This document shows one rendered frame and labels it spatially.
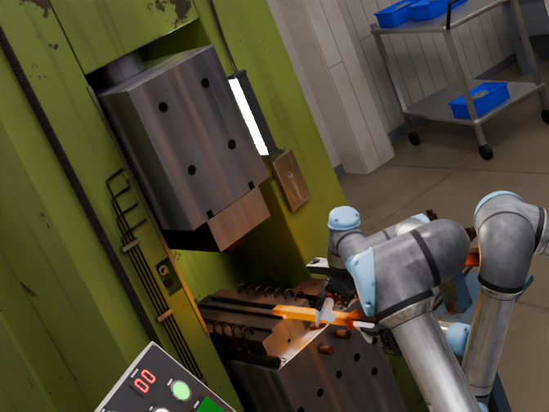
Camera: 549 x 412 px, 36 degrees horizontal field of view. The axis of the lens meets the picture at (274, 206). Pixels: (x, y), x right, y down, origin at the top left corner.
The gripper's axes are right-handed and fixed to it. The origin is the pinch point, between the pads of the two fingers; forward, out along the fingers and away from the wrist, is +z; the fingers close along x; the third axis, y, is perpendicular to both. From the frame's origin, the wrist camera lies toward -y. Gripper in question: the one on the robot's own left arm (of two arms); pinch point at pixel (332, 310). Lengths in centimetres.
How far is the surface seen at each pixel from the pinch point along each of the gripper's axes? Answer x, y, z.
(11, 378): -54, -85, 47
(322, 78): 290, -235, 160
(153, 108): -13, -50, -49
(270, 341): -9.7, -13.9, 14.6
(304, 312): -0.9, -9.1, 6.7
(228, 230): -7.2, -30.7, -15.6
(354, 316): -0.4, 7.5, -3.3
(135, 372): -53, -18, -9
